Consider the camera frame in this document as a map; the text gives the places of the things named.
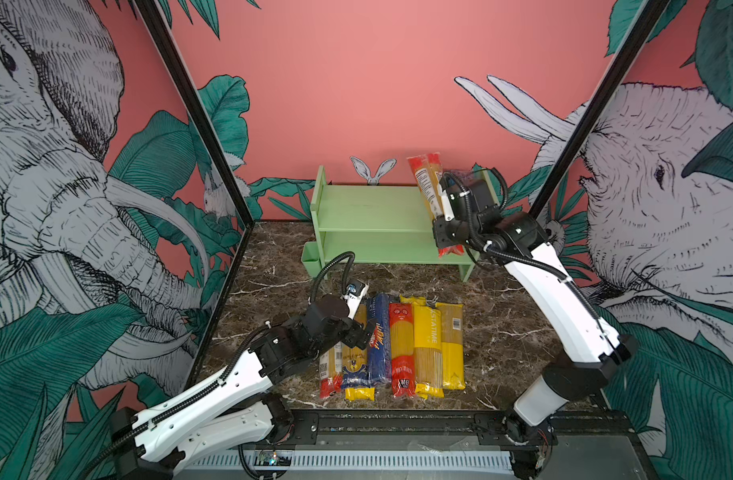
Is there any blue Barilla spaghetti bag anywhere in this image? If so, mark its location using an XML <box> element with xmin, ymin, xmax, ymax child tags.
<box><xmin>368</xmin><ymin>293</ymin><xmax>392</xmax><ymax>387</ymax></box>

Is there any red spaghetti bag white label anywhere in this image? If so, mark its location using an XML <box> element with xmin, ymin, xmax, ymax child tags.
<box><xmin>408</xmin><ymin>152</ymin><xmax>465</xmax><ymax>257</ymax></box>

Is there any yellow Pastatime spaghetti bag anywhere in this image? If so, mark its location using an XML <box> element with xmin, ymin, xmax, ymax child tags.
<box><xmin>401</xmin><ymin>297</ymin><xmax>444</xmax><ymax>399</ymax></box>

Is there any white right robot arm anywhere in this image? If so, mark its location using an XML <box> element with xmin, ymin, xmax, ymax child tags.
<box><xmin>434</xmin><ymin>172</ymin><xmax>638</xmax><ymax>445</ymax></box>

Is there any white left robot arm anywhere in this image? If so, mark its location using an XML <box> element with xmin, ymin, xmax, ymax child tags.
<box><xmin>110</xmin><ymin>294</ymin><xmax>375</xmax><ymax>479</ymax></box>

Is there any green metal shelf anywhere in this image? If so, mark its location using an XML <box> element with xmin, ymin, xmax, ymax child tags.
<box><xmin>300</xmin><ymin>167</ymin><xmax>475</xmax><ymax>282</ymax></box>

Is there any red white-label spaghetti bag left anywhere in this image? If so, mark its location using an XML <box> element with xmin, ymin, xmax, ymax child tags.
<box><xmin>318</xmin><ymin>343</ymin><xmax>344</xmax><ymax>399</ymax></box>

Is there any blue yellow spaghetti bag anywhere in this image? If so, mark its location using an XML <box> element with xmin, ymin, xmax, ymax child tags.
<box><xmin>342</xmin><ymin>304</ymin><xmax>376</xmax><ymax>401</ymax></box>

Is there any red yellow spaghetti bag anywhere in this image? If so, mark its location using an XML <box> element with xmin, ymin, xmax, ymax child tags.
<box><xmin>389</xmin><ymin>303</ymin><xmax>416</xmax><ymax>398</ymax></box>

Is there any yellow spaghetti bag right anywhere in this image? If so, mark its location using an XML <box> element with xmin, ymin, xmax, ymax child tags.
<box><xmin>436</xmin><ymin>302</ymin><xmax>466</xmax><ymax>390</ymax></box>

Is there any white vented strip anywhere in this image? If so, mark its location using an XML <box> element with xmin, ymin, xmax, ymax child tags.
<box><xmin>189</xmin><ymin>450</ymin><xmax>514</xmax><ymax>475</ymax></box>

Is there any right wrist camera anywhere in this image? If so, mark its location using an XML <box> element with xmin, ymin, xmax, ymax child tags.
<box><xmin>439</xmin><ymin>179</ymin><xmax>456</xmax><ymax>222</ymax></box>

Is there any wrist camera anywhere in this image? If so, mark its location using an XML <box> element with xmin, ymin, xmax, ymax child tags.
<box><xmin>439</xmin><ymin>179</ymin><xmax>456</xmax><ymax>222</ymax></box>
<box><xmin>342</xmin><ymin>280</ymin><xmax>369</xmax><ymax>320</ymax></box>

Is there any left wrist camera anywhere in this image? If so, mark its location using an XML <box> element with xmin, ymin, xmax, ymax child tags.
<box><xmin>342</xmin><ymin>280</ymin><xmax>369</xmax><ymax>320</ymax></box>

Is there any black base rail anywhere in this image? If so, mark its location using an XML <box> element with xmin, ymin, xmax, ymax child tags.
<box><xmin>282</xmin><ymin>409</ymin><xmax>638</xmax><ymax>448</ymax></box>

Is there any black enclosure frame post right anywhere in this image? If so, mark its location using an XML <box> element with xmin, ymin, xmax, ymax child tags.
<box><xmin>529</xmin><ymin>0</ymin><xmax>670</xmax><ymax>219</ymax></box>

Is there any black enclosure frame post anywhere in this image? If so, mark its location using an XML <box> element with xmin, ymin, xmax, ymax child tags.
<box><xmin>134</xmin><ymin>1</ymin><xmax>256</xmax><ymax>387</ymax></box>
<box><xmin>529</xmin><ymin>0</ymin><xmax>670</xmax><ymax>219</ymax></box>

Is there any black enclosure frame post left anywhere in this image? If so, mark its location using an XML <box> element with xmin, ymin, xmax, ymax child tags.
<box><xmin>134</xmin><ymin>1</ymin><xmax>256</xmax><ymax>387</ymax></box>

